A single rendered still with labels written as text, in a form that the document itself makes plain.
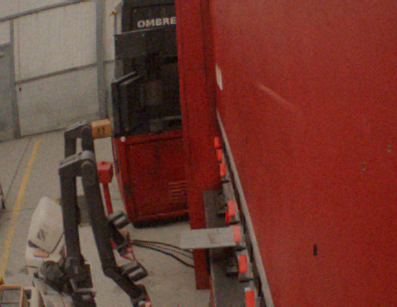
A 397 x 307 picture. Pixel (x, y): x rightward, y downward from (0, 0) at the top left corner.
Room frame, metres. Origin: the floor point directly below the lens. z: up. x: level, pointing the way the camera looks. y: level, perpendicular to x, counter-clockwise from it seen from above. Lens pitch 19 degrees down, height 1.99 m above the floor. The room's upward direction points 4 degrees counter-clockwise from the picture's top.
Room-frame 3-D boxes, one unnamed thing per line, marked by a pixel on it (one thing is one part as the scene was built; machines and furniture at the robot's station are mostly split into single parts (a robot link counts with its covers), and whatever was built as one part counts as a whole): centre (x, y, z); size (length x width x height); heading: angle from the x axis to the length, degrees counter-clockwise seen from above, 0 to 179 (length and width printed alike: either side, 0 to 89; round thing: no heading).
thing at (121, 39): (3.00, 0.36, 1.53); 0.51 x 0.25 x 0.85; 168
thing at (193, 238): (1.74, -0.02, 1.00); 0.26 x 0.18 x 0.01; 91
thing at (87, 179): (1.15, 0.33, 1.40); 0.11 x 0.06 x 0.43; 14
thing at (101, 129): (3.73, 0.89, 1.04); 0.30 x 0.26 x 0.12; 14
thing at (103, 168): (3.38, 0.82, 0.41); 0.25 x 0.20 x 0.83; 91
